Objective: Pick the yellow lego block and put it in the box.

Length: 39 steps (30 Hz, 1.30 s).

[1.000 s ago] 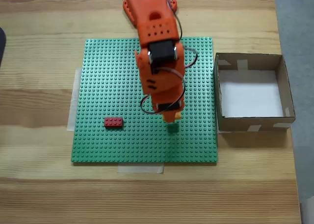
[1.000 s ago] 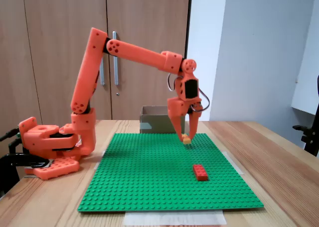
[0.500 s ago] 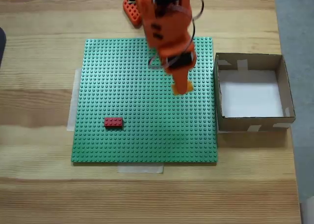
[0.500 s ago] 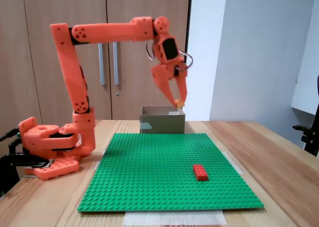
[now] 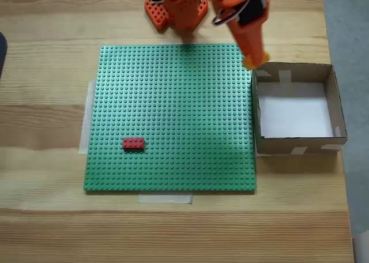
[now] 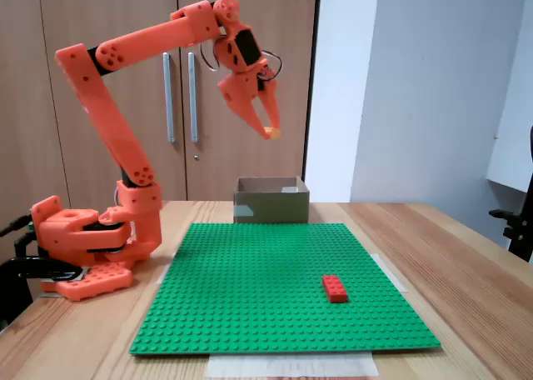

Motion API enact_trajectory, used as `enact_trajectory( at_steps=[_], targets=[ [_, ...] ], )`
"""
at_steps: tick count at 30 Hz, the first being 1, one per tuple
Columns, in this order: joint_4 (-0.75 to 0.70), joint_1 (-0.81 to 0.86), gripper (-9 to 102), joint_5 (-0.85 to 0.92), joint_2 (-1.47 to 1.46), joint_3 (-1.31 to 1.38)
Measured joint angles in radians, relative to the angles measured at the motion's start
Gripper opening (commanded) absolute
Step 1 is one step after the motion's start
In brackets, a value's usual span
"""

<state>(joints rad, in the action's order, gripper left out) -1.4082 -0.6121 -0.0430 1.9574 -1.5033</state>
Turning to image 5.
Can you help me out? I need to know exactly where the black rounded object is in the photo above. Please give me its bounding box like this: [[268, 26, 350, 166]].
[[0, 32, 8, 81]]

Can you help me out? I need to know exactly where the white paper sheet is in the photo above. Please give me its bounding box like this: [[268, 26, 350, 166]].
[[256, 81, 335, 139]]

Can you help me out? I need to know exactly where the red lego block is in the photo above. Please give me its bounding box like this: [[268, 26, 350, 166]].
[[122, 137, 146, 151]]

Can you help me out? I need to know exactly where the yellow lego block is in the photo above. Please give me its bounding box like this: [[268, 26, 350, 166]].
[[241, 51, 271, 71]]

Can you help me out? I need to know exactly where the open cardboard box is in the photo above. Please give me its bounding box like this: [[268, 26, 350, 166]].
[[251, 61, 348, 157]]

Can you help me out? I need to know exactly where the striped servo cable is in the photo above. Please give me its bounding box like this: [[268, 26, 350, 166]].
[[212, 0, 260, 26]]

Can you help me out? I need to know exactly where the green lego baseplate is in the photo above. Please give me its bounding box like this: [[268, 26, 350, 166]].
[[82, 43, 257, 192]]

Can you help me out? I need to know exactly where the translucent tape strip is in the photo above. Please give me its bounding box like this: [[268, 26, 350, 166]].
[[137, 192, 193, 205], [78, 78, 99, 155]]

